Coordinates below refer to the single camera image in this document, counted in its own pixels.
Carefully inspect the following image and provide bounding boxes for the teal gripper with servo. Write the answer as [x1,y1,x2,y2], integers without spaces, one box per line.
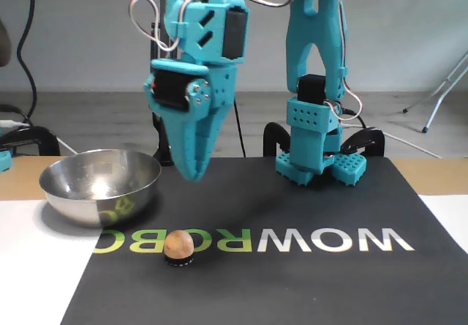
[143,59,238,182]

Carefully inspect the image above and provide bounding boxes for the red white shoulder servo cable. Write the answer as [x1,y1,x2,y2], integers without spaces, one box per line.
[321,0,365,122]

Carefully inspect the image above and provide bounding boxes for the thin black hanging cable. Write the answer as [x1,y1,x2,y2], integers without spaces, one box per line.
[232,97,247,157]

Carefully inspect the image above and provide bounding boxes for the orange ball with black base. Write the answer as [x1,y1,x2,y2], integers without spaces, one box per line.
[163,229,195,269]

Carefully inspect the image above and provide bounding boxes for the white sheet under mat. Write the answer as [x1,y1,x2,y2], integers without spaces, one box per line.
[0,193,468,325]

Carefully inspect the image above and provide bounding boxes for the black table clamp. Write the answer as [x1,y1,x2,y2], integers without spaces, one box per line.
[263,122,293,157]
[339,126,385,157]

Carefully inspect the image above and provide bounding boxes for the white red gripper servo cable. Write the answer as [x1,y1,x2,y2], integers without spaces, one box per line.
[129,0,180,52]

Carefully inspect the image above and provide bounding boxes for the white metal rack legs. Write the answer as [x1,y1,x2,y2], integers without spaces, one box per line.
[401,50,468,134]

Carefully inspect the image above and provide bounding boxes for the black clamp with cables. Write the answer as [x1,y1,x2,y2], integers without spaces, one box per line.
[0,125,62,157]

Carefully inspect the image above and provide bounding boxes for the black WOWROBO mat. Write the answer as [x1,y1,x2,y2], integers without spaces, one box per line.
[58,155,468,325]

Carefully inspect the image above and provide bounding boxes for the black power cable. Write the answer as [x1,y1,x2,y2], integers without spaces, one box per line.
[338,107,366,130]

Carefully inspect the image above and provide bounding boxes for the metal bowl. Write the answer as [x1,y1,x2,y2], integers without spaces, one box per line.
[39,149,162,230]

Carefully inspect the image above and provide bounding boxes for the person forearm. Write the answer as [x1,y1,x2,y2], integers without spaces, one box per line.
[0,20,12,70]

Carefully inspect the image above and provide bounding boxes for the thick black wall cable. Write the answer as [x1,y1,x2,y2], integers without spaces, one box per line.
[16,0,40,124]

